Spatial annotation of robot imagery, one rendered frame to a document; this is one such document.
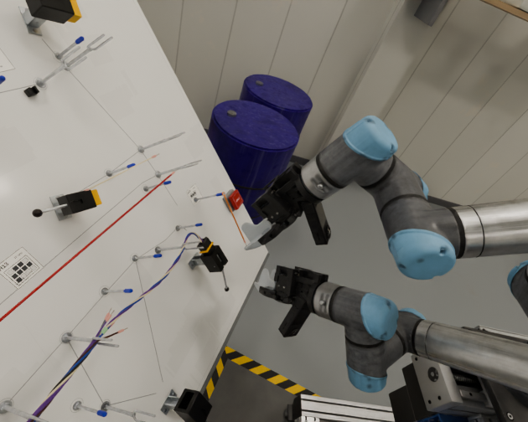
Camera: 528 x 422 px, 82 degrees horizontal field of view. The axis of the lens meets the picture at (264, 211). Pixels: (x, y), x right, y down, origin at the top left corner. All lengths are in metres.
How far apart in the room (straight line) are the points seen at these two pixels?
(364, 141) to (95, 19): 0.66
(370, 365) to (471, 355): 0.17
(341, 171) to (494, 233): 0.22
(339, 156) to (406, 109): 2.85
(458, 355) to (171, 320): 0.60
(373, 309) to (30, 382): 0.58
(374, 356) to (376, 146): 0.39
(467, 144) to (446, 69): 0.89
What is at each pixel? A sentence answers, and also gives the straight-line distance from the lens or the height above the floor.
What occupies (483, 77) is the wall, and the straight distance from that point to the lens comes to 3.50.
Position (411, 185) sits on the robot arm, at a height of 1.54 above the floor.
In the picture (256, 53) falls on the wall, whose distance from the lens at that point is 2.94.
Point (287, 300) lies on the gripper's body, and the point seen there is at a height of 1.18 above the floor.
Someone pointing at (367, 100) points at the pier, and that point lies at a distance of 3.00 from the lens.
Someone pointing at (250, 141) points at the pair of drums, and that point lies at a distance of 1.75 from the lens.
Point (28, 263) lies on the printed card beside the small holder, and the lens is 0.65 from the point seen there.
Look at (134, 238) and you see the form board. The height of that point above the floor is 1.17.
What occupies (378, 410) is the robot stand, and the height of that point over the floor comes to 0.21.
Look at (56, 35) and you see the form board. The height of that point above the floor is 1.47.
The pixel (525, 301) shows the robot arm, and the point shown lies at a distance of 1.01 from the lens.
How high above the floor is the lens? 1.76
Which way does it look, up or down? 42 degrees down
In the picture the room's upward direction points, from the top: 24 degrees clockwise
